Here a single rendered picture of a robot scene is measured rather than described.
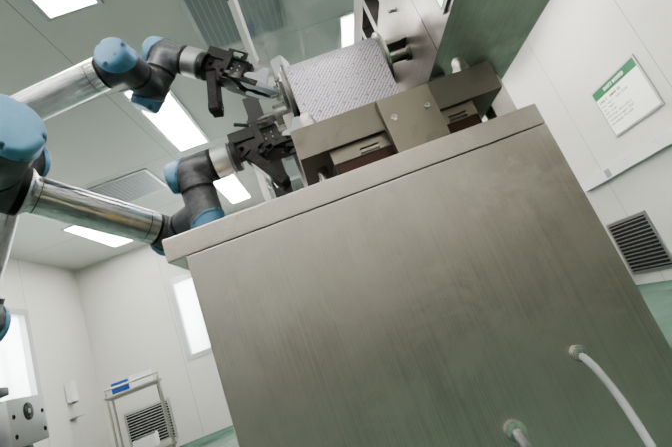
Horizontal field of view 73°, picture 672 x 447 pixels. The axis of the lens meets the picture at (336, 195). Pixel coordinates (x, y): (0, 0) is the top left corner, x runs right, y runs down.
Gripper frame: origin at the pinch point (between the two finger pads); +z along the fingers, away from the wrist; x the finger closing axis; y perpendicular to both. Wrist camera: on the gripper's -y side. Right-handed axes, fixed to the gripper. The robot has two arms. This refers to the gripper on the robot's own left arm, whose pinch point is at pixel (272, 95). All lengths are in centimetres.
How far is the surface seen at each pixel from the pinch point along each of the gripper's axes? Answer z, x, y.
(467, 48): 41.2, -10.0, 20.6
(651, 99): 195, 218, 186
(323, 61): 9.8, -4.0, 10.6
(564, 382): 67, -30, -42
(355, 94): 20.0, -4.2, 4.6
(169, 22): -133, 143, 91
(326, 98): 13.9, -4.2, 1.4
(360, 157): 28.2, -22.7, -16.7
